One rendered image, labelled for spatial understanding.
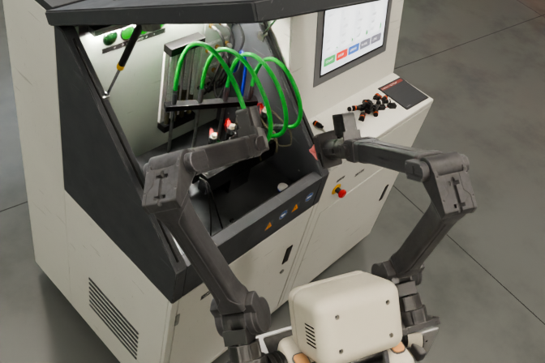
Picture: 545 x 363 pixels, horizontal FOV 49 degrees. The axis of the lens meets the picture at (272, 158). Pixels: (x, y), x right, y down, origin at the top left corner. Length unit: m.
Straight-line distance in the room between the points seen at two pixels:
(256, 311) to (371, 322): 0.24
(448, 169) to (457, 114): 3.19
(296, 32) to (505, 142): 2.60
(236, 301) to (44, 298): 1.67
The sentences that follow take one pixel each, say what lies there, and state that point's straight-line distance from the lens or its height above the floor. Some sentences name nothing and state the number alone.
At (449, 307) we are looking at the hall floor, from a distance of 3.22.
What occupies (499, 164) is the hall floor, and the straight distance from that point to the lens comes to 4.18.
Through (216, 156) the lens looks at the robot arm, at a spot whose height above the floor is 1.48.
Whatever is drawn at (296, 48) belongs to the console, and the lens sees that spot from 2.09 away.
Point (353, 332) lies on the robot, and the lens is 1.29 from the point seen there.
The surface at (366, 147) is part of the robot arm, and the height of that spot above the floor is 1.45.
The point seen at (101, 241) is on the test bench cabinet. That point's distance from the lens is 2.10.
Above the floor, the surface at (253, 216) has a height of 0.95.
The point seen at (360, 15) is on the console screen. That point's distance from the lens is 2.34.
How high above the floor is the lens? 2.40
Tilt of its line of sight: 43 degrees down
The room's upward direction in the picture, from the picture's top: 15 degrees clockwise
